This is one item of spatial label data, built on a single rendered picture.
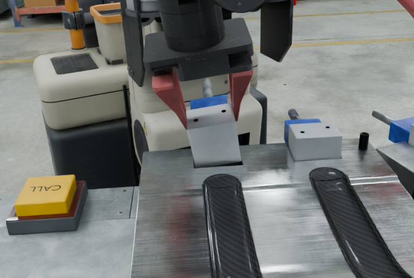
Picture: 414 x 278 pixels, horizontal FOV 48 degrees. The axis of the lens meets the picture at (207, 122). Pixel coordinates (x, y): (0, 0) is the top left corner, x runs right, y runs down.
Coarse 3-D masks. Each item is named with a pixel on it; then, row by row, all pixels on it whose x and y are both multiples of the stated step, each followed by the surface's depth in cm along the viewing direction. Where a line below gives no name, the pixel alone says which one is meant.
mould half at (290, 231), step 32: (160, 160) 52; (192, 160) 51; (256, 160) 51; (288, 160) 50; (320, 160) 50; (352, 160) 50; (160, 192) 46; (192, 192) 46; (256, 192) 46; (288, 192) 45; (384, 192) 45; (160, 224) 42; (192, 224) 42; (256, 224) 41; (288, 224) 41; (320, 224) 41; (384, 224) 41; (160, 256) 38; (192, 256) 38; (288, 256) 38; (320, 256) 38
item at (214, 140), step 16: (208, 80) 59; (208, 96) 56; (224, 96) 54; (192, 112) 50; (208, 112) 49; (224, 112) 49; (192, 128) 47; (208, 128) 47; (224, 128) 47; (192, 144) 48; (208, 144) 49; (224, 144) 49; (208, 160) 50; (224, 160) 50; (240, 160) 50
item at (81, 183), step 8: (80, 184) 61; (80, 192) 59; (72, 208) 56; (8, 216) 55; (24, 216) 55; (32, 216) 55; (40, 216) 55; (48, 216) 55; (56, 216) 54; (64, 216) 54; (72, 216) 54
